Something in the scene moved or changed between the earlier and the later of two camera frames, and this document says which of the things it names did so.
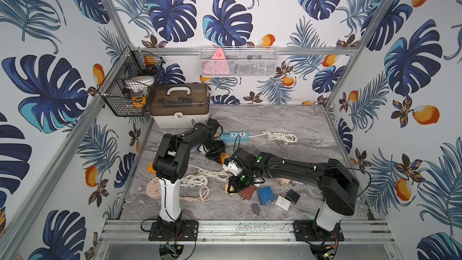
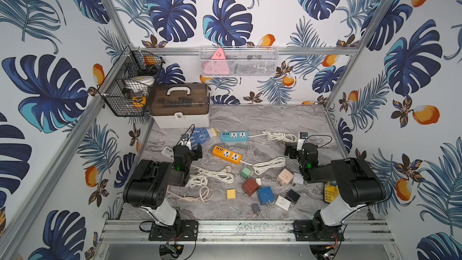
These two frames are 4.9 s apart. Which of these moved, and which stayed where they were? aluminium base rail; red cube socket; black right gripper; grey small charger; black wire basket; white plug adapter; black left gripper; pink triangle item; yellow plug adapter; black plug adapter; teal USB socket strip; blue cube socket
Moved: black right gripper; black left gripper; yellow plug adapter; red cube socket
Stayed: grey small charger; teal USB socket strip; white plug adapter; black plug adapter; black wire basket; pink triangle item; aluminium base rail; blue cube socket
